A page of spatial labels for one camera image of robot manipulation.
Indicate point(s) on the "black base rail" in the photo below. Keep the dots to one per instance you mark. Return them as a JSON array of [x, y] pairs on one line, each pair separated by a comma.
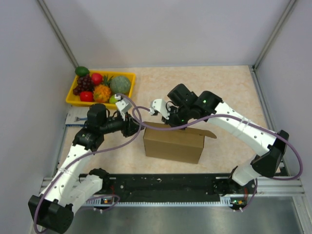
[[173, 187]]

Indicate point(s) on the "red apple upper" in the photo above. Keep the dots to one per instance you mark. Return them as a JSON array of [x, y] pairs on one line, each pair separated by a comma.
[[96, 79]]

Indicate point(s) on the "green melon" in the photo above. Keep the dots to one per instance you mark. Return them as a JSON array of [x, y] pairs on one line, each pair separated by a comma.
[[120, 84]]

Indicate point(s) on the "red apple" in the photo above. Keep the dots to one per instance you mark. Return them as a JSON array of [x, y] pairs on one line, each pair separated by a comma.
[[86, 96], [96, 79]]

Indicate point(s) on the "orange pineapple toy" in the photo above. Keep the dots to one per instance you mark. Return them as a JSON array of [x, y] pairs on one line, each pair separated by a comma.
[[103, 92]]

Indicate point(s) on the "red apple lower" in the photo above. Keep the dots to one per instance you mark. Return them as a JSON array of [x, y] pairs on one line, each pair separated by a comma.
[[86, 96]]

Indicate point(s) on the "green avocado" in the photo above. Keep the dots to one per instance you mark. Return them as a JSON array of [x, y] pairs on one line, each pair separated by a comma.
[[82, 71]]

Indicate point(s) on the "grey cable duct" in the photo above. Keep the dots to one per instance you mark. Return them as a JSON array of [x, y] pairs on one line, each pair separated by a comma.
[[222, 202]]

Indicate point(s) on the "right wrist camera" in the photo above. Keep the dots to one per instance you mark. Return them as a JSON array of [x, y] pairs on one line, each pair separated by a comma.
[[159, 106]]

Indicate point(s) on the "yellow plastic tray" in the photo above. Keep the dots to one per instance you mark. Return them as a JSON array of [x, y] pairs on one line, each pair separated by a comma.
[[75, 101]]

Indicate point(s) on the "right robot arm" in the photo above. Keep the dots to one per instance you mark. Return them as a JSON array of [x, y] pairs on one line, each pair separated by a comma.
[[269, 146]]

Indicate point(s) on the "dark red grape bunch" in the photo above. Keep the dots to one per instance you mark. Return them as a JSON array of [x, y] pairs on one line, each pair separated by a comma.
[[84, 84]]

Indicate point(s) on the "brown cardboard box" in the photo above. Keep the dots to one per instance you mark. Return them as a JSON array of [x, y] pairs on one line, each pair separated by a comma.
[[176, 145]]

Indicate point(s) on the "green lime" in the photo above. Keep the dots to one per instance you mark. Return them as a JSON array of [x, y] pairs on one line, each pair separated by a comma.
[[113, 99]]

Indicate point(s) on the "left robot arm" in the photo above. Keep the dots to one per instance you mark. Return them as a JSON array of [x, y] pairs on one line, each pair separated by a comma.
[[58, 203]]

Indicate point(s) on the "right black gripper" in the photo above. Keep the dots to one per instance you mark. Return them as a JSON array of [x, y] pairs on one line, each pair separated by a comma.
[[170, 121]]

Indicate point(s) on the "razor blister pack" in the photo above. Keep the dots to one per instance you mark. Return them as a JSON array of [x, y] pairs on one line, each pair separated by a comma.
[[76, 116]]

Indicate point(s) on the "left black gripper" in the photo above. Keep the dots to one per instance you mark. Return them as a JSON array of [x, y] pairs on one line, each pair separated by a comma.
[[130, 126]]

